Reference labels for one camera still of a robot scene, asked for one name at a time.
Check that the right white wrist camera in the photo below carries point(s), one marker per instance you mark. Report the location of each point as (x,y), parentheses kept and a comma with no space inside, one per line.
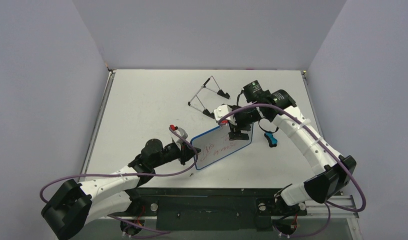
(222,111)

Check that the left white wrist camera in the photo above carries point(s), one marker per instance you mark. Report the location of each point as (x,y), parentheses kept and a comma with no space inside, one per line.
(178,134)

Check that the wire easel stand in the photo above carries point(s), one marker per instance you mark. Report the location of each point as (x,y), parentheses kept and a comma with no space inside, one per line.
(207,96)

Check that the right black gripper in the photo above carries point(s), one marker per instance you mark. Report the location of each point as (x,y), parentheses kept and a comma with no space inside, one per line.
(237,127)

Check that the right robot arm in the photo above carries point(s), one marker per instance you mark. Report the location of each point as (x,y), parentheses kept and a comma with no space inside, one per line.
(332,171)

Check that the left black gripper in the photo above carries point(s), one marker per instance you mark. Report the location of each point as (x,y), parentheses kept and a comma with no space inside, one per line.
(185,152)

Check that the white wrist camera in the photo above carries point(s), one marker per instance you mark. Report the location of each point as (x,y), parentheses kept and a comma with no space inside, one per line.
(222,111)
(178,134)

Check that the blue framed whiteboard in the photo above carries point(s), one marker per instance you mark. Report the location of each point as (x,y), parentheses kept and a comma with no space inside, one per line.
(215,145)

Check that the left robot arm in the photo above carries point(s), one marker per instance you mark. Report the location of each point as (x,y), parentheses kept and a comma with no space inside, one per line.
(76,204)

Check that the blue whiteboard eraser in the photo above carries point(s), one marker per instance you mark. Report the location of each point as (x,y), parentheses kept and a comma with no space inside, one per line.
(272,141)

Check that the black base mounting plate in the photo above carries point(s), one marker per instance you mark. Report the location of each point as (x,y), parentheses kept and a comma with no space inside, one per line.
(209,209)

